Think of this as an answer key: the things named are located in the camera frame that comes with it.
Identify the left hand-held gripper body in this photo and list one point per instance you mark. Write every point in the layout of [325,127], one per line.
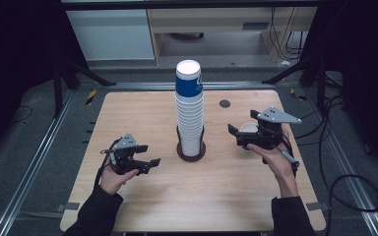
[124,160]

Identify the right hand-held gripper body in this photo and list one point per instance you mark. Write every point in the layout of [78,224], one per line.
[269,131]

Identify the single white paper cup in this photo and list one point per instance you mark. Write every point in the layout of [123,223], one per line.
[247,127]

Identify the black round stack base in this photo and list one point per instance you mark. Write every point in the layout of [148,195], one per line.
[190,158]

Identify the stack of paper cups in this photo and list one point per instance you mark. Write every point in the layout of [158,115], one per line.
[189,114]

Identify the person's left hand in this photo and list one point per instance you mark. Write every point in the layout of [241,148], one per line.
[113,182]

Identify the person's right hand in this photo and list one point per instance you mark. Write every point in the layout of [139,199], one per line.
[282,167]

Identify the round table grommet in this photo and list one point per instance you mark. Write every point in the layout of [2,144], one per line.
[224,103]

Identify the yellow black tape strip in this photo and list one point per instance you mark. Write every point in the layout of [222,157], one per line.
[298,95]
[91,97]

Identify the black metal stand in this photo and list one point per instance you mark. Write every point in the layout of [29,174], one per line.
[321,88]
[58,88]

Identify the white cabinet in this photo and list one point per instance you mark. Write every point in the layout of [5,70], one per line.
[111,34]

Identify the black curtain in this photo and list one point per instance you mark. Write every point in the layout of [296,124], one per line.
[364,49]
[13,49]

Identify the metal floor rail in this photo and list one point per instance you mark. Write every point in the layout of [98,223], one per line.
[32,164]
[144,86]
[344,164]

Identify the grey table bracket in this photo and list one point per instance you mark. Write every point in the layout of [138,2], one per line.
[318,206]
[68,206]

